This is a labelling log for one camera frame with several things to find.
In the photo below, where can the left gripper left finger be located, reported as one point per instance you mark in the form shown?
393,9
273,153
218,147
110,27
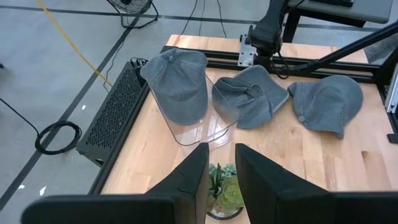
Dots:
174,205

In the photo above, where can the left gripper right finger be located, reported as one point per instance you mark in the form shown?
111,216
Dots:
280,202

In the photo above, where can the grey baseball cap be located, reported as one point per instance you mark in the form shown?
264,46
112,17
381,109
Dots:
177,84
326,102
248,105

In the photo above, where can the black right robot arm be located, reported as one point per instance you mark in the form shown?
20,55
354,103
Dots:
269,28

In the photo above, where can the potted succulent plant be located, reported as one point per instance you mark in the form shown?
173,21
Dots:
230,196

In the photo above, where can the clear plastic bin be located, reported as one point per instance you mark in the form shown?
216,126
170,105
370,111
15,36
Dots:
214,127

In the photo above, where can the black perforated computer case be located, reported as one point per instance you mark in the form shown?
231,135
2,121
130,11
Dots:
115,115

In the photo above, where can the black floor fan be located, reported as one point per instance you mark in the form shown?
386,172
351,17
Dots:
130,4

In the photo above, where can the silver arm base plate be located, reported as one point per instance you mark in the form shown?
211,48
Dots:
247,56

